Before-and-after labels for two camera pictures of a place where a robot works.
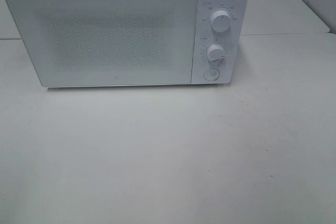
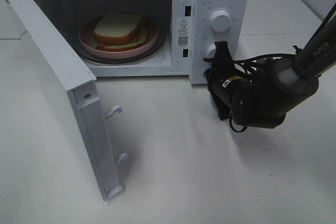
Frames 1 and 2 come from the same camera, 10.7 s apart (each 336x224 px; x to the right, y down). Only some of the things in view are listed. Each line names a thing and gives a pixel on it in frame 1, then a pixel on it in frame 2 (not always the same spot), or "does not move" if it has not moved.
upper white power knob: x=220 y=22 does not move
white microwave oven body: x=83 y=29 does not move
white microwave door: x=74 y=35 to x=77 y=80
